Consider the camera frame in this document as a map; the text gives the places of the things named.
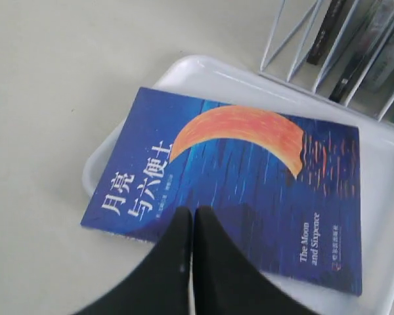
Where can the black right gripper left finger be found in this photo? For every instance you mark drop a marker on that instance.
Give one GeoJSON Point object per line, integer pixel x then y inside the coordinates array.
{"type": "Point", "coordinates": [159, 284]}

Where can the dark brown spine book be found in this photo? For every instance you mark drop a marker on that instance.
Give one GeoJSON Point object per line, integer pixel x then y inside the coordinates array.
{"type": "Point", "coordinates": [331, 23]}

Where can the black grey spine book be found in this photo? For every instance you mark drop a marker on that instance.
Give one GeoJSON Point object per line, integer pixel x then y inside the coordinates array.
{"type": "Point", "coordinates": [376, 21]}

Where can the white plastic tray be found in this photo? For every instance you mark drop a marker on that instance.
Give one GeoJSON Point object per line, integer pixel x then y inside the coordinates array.
{"type": "Point", "coordinates": [207, 78]}

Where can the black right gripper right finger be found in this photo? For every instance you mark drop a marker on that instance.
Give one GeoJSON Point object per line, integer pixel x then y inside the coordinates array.
{"type": "Point", "coordinates": [225, 282]}

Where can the grey white spine book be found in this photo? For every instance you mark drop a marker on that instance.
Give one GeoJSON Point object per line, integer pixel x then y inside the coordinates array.
{"type": "Point", "coordinates": [382, 67]}

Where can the white wire book rack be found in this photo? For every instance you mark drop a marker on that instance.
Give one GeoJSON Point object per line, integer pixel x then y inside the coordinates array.
{"type": "Point", "coordinates": [293, 28]}

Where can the blue moon sixpence book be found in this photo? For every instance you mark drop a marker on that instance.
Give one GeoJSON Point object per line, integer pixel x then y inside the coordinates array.
{"type": "Point", "coordinates": [286, 189]}

